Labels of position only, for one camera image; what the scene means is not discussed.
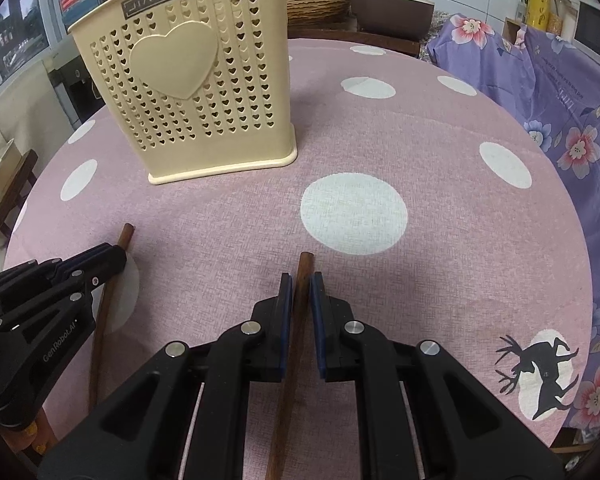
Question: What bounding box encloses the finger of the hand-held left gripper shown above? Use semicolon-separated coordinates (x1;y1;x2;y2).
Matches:
55;251;129;302
27;242;119;277

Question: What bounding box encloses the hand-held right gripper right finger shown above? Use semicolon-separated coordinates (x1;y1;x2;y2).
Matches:
308;271;566;480

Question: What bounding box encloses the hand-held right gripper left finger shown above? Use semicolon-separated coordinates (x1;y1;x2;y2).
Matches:
37;272;293;480

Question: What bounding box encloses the brown wooden chopstick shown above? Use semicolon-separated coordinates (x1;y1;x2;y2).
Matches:
87;222;136;408
265;251;315;480

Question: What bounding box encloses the cream perforated utensil holder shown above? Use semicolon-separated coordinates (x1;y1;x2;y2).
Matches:
69;0;299;186

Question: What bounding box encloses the person's left hand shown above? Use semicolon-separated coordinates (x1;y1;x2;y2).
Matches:
2;407;58;461

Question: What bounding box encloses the dark wooden stool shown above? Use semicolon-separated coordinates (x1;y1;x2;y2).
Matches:
0;150;39;242

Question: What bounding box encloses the pink polka dot tablecloth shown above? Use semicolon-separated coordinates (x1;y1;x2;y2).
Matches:
4;37;595;480

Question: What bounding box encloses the grey water dispenser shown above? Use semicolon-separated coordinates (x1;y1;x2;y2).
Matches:
45;52;107;131

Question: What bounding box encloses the window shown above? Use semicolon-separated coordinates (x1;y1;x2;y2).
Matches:
0;0;106;106

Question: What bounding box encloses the dark wooden counter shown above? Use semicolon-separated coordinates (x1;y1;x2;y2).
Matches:
286;20;422;59

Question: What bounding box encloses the wicker basket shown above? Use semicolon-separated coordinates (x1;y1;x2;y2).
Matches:
285;0;353;26

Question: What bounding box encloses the brown and cream rice cooker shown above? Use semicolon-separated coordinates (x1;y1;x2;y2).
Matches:
349;0;436;42

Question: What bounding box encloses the purple floral cloth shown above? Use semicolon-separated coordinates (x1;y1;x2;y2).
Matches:
426;12;600;431

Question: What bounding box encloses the white appliance with dark door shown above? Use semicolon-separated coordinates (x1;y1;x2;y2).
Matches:
575;0;600;57

